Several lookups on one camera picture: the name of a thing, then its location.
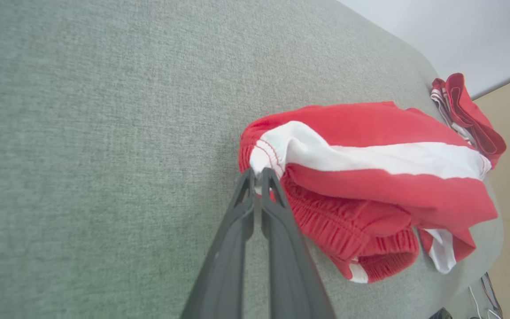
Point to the red shorts with white stripes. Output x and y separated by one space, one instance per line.
392 190

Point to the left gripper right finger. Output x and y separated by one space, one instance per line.
290 274

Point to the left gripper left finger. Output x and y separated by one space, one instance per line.
224 270

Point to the red basketball jersey with number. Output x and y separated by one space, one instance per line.
472 117

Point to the dark floor object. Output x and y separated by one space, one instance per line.
441 314

